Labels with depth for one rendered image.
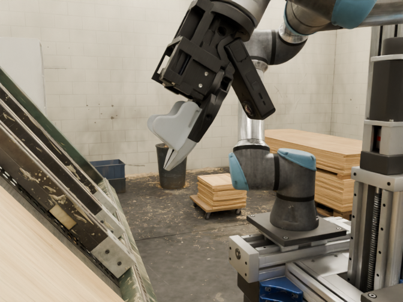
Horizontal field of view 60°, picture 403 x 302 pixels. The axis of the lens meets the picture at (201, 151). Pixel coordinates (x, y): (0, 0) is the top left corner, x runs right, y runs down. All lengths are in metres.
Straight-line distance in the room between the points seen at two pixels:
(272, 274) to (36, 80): 3.92
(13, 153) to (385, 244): 0.97
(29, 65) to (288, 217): 3.93
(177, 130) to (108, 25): 5.71
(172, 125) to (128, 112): 5.64
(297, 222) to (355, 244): 0.17
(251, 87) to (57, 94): 5.59
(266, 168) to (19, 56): 3.90
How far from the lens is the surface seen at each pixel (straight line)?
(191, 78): 0.43
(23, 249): 0.74
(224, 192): 4.00
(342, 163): 4.07
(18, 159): 1.04
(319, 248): 1.18
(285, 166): 1.06
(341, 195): 4.13
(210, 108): 0.42
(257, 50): 1.18
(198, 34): 0.45
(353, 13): 0.50
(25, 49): 4.63
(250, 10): 0.46
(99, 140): 6.06
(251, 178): 1.05
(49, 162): 1.29
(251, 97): 0.47
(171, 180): 5.24
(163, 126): 0.43
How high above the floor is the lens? 1.45
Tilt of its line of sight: 10 degrees down
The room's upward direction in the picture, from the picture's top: straight up
